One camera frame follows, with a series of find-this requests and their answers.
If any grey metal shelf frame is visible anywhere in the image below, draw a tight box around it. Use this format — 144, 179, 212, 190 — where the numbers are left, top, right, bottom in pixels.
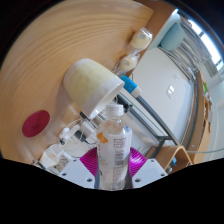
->
116, 89, 183, 158

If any small white oval gadget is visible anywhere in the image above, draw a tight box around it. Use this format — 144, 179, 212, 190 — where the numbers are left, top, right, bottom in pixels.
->
59, 127, 71, 139

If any wooden upper bunk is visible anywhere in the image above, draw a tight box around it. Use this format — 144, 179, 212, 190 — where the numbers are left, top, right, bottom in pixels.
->
186, 69, 214, 164

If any cream ceramic cup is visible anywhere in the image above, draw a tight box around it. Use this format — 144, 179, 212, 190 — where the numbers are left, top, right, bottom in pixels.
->
62, 58, 126, 120

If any white wall switch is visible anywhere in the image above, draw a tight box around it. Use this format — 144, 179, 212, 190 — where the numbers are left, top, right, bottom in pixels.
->
165, 84, 176, 99

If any wrapped bread bun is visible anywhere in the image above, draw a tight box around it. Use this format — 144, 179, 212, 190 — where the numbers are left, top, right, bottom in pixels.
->
129, 27, 154, 51
114, 53, 139, 74

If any clear plastic water bottle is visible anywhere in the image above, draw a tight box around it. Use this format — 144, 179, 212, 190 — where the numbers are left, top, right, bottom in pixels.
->
95, 103, 133, 192

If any blue white tube bottle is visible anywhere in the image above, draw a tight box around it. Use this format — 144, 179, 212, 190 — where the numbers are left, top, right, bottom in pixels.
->
119, 74, 143, 99

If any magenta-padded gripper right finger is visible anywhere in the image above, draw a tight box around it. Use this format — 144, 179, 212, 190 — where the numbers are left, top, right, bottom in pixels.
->
128, 146, 169, 189

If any flat round red coaster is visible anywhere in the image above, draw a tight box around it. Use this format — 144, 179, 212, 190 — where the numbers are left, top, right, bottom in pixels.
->
21, 109, 51, 139

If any striped curtain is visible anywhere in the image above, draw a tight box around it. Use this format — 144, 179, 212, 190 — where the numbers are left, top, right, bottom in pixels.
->
176, 19, 221, 78

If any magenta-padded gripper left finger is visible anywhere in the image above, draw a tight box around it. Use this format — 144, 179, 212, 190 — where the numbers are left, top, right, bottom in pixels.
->
58, 146, 100, 190

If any teal pillow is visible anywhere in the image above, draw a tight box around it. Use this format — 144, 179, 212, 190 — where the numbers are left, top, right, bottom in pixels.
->
159, 22, 186, 52

